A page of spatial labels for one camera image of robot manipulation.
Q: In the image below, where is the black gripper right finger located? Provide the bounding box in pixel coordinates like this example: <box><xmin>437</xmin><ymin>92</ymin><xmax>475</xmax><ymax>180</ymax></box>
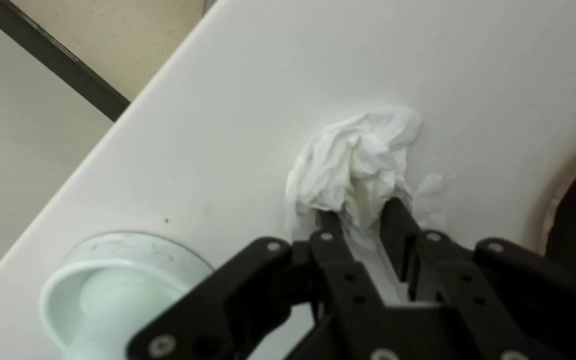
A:
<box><xmin>379</xmin><ymin>196</ymin><xmax>576</xmax><ymax>360</ymax></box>

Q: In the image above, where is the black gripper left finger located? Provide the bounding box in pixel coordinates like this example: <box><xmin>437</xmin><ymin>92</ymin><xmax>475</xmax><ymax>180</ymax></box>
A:
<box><xmin>127</xmin><ymin>209</ymin><xmax>404</xmax><ymax>360</ymax></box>

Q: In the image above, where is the white tissue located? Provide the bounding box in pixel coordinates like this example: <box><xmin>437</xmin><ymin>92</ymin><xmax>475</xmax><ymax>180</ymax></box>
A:
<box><xmin>283</xmin><ymin>103</ymin><xmax>452</xmax><ymax>306</ymax></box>

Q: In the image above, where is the small white cup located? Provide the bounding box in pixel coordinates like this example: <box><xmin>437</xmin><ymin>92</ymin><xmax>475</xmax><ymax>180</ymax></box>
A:
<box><xmin>36</xmin><ymin>229</ymin><xmax>219</xmax><ymax>360</ymax></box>

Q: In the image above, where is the black baseboard strip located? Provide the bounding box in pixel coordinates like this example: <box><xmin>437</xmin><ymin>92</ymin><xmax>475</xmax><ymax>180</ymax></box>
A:
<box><xmin>0</xmin><ymin>0</ymin><xmax>132</xmax><ymax>123</ymax></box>

